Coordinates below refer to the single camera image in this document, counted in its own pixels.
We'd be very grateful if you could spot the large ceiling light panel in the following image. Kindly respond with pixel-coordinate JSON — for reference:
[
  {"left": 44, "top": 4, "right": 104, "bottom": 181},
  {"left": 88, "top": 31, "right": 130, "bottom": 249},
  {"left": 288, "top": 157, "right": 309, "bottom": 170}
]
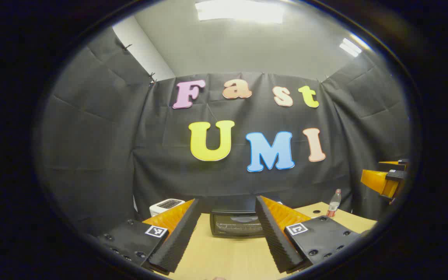
[{"left": 195, "top": 0, "right": 285, "bottom": 23}]

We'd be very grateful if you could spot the black electric oven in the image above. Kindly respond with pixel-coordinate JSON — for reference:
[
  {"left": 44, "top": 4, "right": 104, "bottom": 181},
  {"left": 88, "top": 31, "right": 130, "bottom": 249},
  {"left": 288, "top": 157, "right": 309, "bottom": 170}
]
[{"left": 199, "top": 196, "right": 283, "bottom": 238}]

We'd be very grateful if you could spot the small ceiling light panel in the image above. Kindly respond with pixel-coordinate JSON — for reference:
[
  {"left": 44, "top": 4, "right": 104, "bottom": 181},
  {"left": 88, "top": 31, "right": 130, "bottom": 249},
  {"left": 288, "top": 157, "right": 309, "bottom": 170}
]
[{"left": 339, "top": 38, "right": 363, "bottom": 58}]

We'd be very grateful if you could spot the black backdrop cloth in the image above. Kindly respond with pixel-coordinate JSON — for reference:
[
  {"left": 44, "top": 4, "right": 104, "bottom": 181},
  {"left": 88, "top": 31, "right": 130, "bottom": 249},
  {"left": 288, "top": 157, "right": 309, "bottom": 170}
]
[{"left": 37, "top": 27, "right": 413, "bottom": 234}]

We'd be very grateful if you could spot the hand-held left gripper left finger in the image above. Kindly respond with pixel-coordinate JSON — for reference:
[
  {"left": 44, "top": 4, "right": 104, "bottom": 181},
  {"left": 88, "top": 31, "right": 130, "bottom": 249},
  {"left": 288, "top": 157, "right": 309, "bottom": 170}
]
[{"left": 96, "top": 198, "right": 202, "bottom": 275}]

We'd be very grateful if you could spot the white toaster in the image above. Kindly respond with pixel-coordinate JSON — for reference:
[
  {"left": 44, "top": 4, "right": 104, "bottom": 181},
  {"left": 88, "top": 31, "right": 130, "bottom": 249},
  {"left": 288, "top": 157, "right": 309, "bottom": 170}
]
[{"left": 149, "top": 198, "right": 186, "bottom": 217}]

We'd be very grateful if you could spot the clear bottle with red label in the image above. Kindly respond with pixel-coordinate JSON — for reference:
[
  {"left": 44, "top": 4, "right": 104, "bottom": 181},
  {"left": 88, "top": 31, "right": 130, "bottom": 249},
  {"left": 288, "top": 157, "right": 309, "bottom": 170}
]
[{"left": 326, "top": 189, "right": 342, "bottom": 217}]

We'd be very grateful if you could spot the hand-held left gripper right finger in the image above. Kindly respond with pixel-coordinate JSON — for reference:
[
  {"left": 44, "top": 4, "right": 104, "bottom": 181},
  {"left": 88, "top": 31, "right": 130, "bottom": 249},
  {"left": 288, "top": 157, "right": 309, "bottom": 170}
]
[{"left": 255, "top": 196, "right": 364, "bottom": 273}]

